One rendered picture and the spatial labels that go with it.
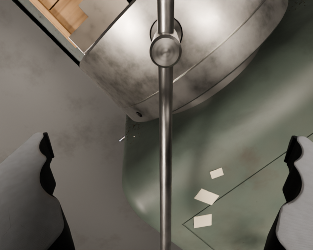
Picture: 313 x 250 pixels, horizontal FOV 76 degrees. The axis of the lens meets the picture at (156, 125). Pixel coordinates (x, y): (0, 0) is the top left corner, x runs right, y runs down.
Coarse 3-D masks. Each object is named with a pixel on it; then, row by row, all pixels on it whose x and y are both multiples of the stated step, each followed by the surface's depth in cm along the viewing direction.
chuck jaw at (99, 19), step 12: (84, 0) 30; (96, 0) 30; (108, 0) 30; (120, 0) 30; (84, 12) 30; (96, 12) 30; (108, 12) 31; (120, 12) 31; (84, 24) 31; (96, 24) 31; (108, 24) 31; (72, 36) 31; (84, 36) 31; (96, 36) 32; (84, 48) 32
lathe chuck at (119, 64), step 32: (192, 0) 20; (224, 0) 20; (256, 0) 21; (128, 32) 21; (192, 32) 21; (224, 32) 21; (96, 64) 26; (128, 64) 23; (192, 64) 22; (128, 96) 27
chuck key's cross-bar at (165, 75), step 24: (168, 0) 13; (168, 24) 14; (168, 72) 16; (168, 96) 17; (168, 120) 18; (168, 144) 18; (168, 168) 19; (168, 192) 20; (168, 216) 20; (168, 240) 21
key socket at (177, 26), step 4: (156, 20) 20; (176, 20) 20; (156, 24) 20; (176, 24) 20; (152, 28) 21; (156, 28) 21; (176, 28) 21; (180, 28) 21; (152, 32) 21; (176, 32) 21; (180, 32) 21; (152, 36) 21; (180, 36) 21; (152, 40) 21; (180, 40) 21
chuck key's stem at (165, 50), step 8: (168, 32) 14; (160, 40) 13; (168, 40) 13; (176, 40) 13; (152, 48) 13; (160, 48) 13; (168, 48) 13; (176, 48) 13; (152, 56) 14; (160, 56) 14; (168, 56) 14; (176, 56) 14; (160, 64) 14; (168, 64) 14
